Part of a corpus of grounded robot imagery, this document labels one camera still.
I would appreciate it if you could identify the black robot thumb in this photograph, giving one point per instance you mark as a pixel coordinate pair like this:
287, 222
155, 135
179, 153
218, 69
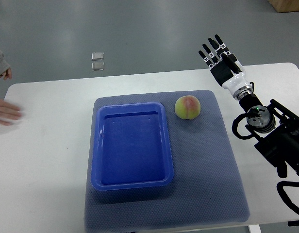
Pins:
230, 61

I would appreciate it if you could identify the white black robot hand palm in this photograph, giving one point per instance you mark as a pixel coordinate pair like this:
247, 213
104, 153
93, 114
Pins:
236, 83

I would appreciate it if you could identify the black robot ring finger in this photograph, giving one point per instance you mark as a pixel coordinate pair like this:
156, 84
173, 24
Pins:
213, 57

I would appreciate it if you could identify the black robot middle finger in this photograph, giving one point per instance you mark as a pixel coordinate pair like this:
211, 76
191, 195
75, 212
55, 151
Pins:
214, 46

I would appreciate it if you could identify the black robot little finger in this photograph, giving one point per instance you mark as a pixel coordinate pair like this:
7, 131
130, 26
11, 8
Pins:
206, 59

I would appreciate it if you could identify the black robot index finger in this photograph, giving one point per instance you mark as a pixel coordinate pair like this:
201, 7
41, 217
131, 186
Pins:
223, 48

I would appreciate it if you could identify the green red peach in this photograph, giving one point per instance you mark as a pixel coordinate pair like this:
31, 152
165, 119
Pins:
187, 107

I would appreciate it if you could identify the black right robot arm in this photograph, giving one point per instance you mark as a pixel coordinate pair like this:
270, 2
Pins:
275, 128

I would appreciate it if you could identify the upper metal floor plate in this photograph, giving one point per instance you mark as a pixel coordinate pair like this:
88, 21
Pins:
97, 56

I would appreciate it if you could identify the person's hand near sleeve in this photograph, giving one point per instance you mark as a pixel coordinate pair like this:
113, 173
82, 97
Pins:
6, 75

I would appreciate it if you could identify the person's hand on table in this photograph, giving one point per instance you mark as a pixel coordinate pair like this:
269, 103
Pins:
8, 112

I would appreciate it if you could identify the wooden box corner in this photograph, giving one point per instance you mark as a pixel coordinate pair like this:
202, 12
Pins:
285, 6

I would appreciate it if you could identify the blue grey textured mat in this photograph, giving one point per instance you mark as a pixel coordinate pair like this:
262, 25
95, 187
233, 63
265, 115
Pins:
206, 188

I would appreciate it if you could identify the blue plastic tray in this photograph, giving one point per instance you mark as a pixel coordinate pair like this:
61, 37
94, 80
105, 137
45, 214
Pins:
131, 147

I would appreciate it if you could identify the white table leg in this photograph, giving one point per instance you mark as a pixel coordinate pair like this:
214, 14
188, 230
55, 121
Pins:
254, 228

